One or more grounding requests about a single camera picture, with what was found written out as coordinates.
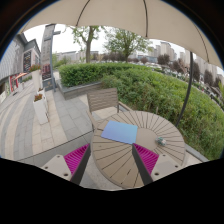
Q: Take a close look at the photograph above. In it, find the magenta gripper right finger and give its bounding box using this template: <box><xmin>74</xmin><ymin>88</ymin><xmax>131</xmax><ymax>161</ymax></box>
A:
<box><xmin>132</xmin><ymin>143</ymin><xmax>182</xmax><ymax>185</ymax></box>

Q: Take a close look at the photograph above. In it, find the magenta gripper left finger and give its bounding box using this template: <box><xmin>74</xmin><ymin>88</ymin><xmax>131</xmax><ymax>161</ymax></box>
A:
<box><xmin>42</xmin><ymin>144</ymin><xmax>91</xmax><ymax>185</ymax></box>

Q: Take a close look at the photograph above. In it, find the small white green mouse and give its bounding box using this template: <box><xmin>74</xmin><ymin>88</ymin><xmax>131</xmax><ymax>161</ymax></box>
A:
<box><xmin>157</xmin><ymin>137</ymin><xmax>166</xmax><ymax>146</ymax></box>

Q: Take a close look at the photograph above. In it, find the blue mouse pad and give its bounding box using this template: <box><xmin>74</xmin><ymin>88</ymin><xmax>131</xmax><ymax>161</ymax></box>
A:
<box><xmin>101</xmin><ymin>121</ymin><xmax>138</xmax><ymax>144</ymax></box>

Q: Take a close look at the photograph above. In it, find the round slatted patio table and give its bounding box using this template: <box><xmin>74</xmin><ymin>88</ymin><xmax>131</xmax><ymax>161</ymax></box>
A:
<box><xmin>91</xmin><ymin>111</ymin><xmax>185</xmax><ymax>189</ymax></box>

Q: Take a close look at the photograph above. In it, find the slatted patio chair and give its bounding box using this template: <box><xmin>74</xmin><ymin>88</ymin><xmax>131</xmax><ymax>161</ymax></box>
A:
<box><xmin>87</xmin><ymin>88</ymin><xmax>131</xmax><ymax>130</ymax></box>

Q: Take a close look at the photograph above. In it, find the white planter with flowers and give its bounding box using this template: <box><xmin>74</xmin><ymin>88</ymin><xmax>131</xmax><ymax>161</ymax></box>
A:
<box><xmin>33</xmin><ymin>94</ymin><xmax>48</xmax><ymax>124</ymax></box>

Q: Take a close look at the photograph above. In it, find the green hedge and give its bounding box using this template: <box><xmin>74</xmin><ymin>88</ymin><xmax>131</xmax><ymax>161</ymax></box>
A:
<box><xmin>59</xmin><ymin>63</ymin><xmax>224</xmax><ymax>160</ymax></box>

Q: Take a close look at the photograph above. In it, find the tall grey sign pillar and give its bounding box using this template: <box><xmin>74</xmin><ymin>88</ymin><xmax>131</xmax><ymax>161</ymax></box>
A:
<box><xmin>41</xmin><ymin>24</ymin><xmax>55</xmax><ymax>91</ymax></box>

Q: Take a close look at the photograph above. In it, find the far white planter box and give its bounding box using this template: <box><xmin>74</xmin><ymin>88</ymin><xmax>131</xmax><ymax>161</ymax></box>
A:
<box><xmin>29</xmin><ymin>64</ymin><xmax>41</xmax><ymax>91</ymax></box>

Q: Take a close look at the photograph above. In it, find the curved dark umbrella pole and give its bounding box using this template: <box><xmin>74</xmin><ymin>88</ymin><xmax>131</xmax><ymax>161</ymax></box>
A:
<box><xmin>175</xmin><ymin>50</ymin><xmax>195</xmax><ymax>128</ymax></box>

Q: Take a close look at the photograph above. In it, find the right tree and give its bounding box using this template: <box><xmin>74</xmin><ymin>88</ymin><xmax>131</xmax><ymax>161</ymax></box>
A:
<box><xmin>104</xmin><ymin>28</ymin><xmax>152</xmax><ymax>61</ymax></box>

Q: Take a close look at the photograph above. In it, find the tree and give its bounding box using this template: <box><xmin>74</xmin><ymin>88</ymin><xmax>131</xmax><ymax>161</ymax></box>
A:
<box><xmin>104</xmin><ymin>28</ymin><xmax>152</xmax><ymax>61</ymax></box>
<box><xmin>72</xmin><ymin>26</ymin><xmax>100</xmax><ymax>63</ymax></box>

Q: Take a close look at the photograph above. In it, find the left tree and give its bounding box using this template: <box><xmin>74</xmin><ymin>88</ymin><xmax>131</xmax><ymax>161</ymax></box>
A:
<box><xmin>72</xmin><ymin>26</ymin><xmax>100</xmax><ymax>63</ymax></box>

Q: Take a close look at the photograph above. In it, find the beige patio umbrella canopy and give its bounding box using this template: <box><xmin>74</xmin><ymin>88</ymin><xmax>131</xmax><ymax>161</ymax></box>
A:
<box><xmin>19</xmin><ymin>0</ymin><xmax>223</xmax><ymax>67</ymax></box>

